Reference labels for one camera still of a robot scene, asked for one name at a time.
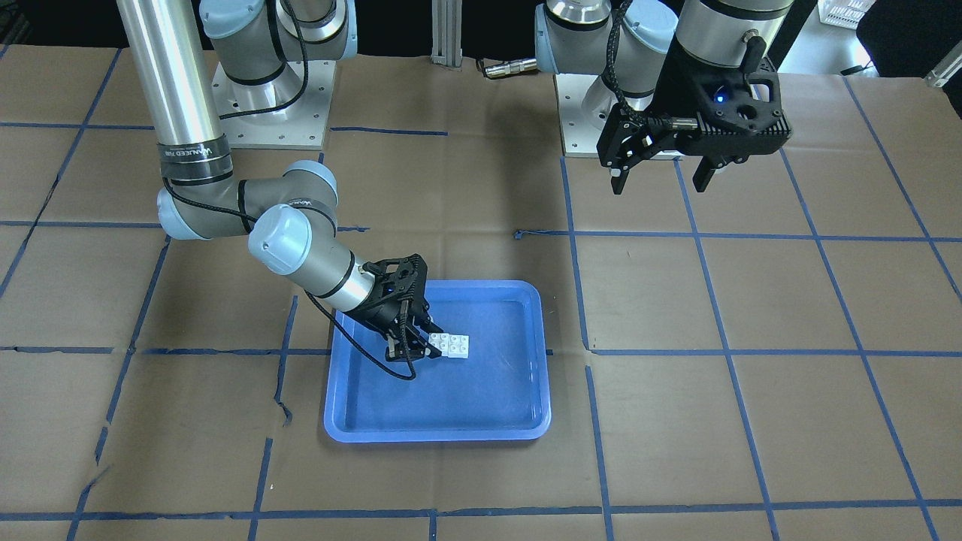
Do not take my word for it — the blue plastic tray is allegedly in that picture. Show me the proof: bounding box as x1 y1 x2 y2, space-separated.
322 280 551 444

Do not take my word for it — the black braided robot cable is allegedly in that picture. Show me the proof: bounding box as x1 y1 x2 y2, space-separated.
162 180 419 381

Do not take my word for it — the silver cable connector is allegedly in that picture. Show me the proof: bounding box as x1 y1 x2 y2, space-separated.
479 58 539 80

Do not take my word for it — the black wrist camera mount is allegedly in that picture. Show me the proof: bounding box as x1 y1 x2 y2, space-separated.
676 55 793 165

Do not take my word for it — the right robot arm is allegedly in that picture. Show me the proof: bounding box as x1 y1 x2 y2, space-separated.
117 1 443 363

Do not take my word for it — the aluminium frame post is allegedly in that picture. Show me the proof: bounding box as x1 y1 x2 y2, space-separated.
430 0 463 71

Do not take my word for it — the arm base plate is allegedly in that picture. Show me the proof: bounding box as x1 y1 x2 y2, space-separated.
555 73 616 159
212 59 337 150

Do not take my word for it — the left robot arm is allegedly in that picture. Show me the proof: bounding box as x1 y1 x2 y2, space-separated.
534 1 793 195

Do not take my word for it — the white toy building block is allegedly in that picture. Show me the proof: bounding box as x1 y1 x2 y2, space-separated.
428 333 470 359

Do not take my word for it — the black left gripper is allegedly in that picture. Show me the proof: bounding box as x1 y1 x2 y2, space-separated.
597 53 722 195

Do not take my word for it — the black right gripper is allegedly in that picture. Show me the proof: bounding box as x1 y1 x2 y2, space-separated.
347 255 443 362

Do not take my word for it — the white plastic basket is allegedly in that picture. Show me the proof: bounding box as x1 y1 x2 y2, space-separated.
817 0 876 30

